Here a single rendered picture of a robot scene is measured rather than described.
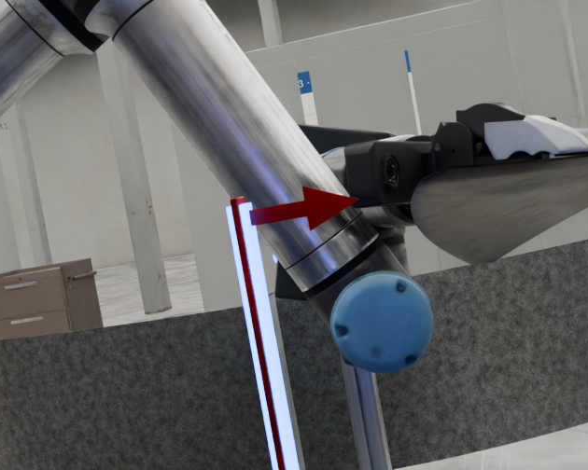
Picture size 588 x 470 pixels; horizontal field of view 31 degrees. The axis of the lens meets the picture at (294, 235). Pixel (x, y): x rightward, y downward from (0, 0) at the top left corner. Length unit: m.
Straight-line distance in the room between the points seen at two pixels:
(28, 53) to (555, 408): 1.70
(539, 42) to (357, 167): 4.02
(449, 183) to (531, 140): 0.26
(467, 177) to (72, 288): 6.81
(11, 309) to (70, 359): 4.95
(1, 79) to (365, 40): 5.75
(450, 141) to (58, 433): 1.81
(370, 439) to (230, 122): 0.45
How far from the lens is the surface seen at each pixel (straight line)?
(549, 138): 0.70
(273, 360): 0.56
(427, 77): 6.54
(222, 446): 2.31
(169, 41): 0.79
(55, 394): 2.46
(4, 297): 7.36
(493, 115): 0.75
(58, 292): 7.16
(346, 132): 1.12
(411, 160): 0.78
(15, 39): 0.95
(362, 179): 0.73
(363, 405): 1.10
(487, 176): 0.46
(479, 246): 0.63
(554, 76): 4.72
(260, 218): 0.55
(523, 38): 4.75
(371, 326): 0.77
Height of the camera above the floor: 1.20
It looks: 3 degrees down
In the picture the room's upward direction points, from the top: 10 degrees counter-clockwise
